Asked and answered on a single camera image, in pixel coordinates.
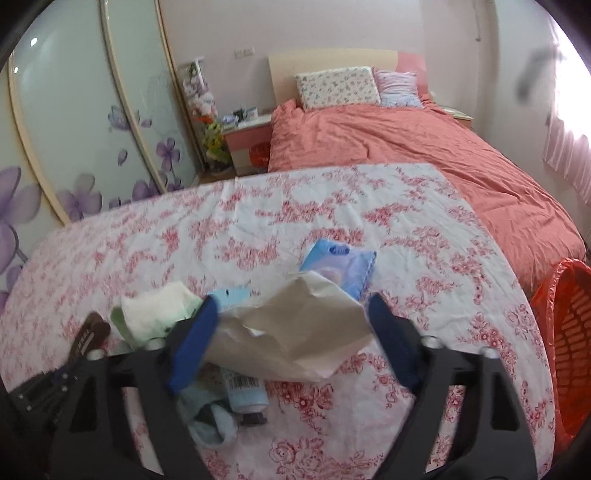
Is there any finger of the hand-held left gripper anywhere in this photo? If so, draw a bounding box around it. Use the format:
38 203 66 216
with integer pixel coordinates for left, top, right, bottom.
44 356 93 393

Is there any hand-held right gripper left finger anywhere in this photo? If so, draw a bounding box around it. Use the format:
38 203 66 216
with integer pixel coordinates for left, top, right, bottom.
48 295 221 480

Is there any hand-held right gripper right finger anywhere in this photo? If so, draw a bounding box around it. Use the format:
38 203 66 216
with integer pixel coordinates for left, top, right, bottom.
367 293 539 480

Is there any brown wrapper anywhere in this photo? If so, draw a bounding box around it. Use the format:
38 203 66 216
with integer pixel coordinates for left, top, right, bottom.
69 311 112 370

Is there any white green cloth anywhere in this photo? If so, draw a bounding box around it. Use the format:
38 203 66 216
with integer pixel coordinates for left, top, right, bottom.
110 281 204 350

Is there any small light blue packet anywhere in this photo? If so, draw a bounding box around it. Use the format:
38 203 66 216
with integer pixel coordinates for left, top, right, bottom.
206 286 253 317

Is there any light blue bottle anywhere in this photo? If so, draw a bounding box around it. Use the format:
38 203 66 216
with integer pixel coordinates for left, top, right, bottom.
221 364 269 414

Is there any light blue sock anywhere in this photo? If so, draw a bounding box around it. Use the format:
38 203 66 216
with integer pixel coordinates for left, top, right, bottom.
178 388 239 448

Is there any light blue tissue pack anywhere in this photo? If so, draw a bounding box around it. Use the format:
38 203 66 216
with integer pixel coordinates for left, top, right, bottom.
299 237 378 301

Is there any beige paper bag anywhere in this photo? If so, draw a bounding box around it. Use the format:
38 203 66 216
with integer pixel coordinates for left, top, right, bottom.
203 271 373 383

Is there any red plastic laundry basket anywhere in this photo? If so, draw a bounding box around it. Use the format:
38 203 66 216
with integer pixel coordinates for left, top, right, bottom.
529 258 591 456

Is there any floral pink tablecloth table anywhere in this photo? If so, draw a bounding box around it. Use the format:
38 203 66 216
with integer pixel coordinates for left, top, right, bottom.
0 161 555 480

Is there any yellow green plush toy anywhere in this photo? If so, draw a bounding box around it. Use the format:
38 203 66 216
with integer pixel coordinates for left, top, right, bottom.
203 122 232 169

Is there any bed with pink duvet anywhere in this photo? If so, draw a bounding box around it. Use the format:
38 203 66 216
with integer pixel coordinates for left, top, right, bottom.
268 98 587 297

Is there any pink white nightstand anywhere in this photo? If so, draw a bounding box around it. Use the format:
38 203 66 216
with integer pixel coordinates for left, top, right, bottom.
223 115 273 177

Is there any beige nightstand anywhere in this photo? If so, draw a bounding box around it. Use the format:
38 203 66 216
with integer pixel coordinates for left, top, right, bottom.
436 105 475 133

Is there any clear plush toy tube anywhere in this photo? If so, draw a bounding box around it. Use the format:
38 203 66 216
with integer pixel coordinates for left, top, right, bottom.
178 58 218 171

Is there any floral sliding-door wardrobe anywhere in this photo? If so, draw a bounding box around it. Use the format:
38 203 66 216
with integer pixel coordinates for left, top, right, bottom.
0 0 208 308

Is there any striped pink pillow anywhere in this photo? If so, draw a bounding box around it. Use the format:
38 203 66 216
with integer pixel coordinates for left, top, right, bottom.
374 69 424 108

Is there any pink curtain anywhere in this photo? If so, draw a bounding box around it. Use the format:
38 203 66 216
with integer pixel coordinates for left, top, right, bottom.
542 41 591 205

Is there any floral pillow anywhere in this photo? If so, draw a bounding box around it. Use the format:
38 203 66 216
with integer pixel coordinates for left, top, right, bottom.
295 67 382 111

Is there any beige pink headboard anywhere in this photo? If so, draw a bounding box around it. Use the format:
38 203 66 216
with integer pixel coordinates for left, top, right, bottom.
268 51 430 112

